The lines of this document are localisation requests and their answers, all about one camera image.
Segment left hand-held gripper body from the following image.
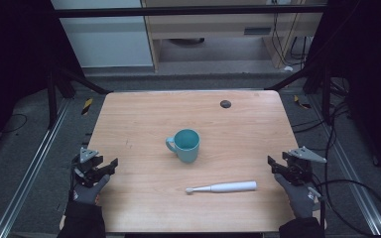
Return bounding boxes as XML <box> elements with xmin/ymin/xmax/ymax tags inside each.
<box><xmin>71</xmin><ymin>147</ymin><xmax>113</xmax><ymax>188</ymax></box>

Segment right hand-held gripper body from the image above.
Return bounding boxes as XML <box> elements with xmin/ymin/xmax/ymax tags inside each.
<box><xmin>281</xmin><ymin>146</ymin><xmax>327</xmax><ymax>186</ymax></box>

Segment white electric toothbrush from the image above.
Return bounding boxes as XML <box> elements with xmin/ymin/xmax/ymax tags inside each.
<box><xmin>185</xmin><ymin>179</ymin><xmax>258</xmax><ymax>195</ymax></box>

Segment teal cup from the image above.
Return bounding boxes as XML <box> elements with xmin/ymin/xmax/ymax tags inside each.
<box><xmin>165</xmin><ymin>128</ymin><xmax>201</xmax><ymax>165</ymax></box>

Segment person's left hand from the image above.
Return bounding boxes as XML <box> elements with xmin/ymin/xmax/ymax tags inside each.
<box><xmin>67</xmin><ymin>174</ymin><xmax>111</xmax><ymax>207</ymax></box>

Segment person's right hand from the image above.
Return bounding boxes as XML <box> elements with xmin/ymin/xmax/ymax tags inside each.
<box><xmin>273</xmin><ymin>173</ymin><xmax>322</xmax><ymax>220</ymax></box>

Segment yellow black striped tape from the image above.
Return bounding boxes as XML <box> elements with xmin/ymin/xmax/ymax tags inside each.
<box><xmin>80</xmin><ymin>97</ymin><xmax>94</xmax><ymax>116</ymax></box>
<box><xmin>293</xmin><ymin>94</ymin><xmax>313</xmax><ymax>110</ymax></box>

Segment white cabinet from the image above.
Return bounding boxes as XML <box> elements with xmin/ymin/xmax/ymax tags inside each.
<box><xmin>50</xmin><ymin>0</ymin><xmax>155</xmax><ymax>69</ymax></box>

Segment light wooden desk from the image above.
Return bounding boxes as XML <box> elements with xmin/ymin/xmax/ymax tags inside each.
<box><xmin>140</xmin><ymin>0</ymin><xmax>329</xmax><ymax>73</ymax></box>

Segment aluminium floor rail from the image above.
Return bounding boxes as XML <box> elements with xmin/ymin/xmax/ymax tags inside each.
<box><xmin>306</xmin><ymin>93</ymin><xmax>381</xmax><ymax>238</ymax></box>
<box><xmin>0</xmin><ymin>98</ymin><xmax>71</xmax><ymax>238</ymax></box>

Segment bundle of black floor cables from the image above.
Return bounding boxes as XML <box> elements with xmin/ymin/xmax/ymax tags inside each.
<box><xmin>291</xmin><ymin>76</ymin><xmax>355</xmax><ymax>135</ymax></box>

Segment thin black floor cable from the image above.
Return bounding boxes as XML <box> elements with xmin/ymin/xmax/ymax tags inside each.
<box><xmin>0</xmin><ymin>113</ymin><xmax>29</xmax><ymax>136</ymax></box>

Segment black metal frame strut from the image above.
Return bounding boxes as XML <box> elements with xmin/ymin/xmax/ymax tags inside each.
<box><xmin>45</xmin><ymin>62</ymin><xmax>114</xmax><ymax>131</ymax></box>
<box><xmin>263</xmin><ymin>56</ymin><xmax>333</xmax><ymax>127</ymax></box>

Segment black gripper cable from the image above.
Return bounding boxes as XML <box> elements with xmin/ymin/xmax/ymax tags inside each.
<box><xmin>311</xmin><ymin>155</ymin><xmax>381</xmax><ymax>238</ymax></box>

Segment hanging black desk cables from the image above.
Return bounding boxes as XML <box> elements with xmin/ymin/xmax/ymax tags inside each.
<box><xmin>270</xmin><ymin>0</ymin><xmax>314</xmax><ymax>68</ymax></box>

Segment black horizontal frame bar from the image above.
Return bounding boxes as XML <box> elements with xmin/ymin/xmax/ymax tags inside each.
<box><xmin>51</xmin><ymin>4</ymin><xmax>329</xmax><ymax>19</ymax></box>

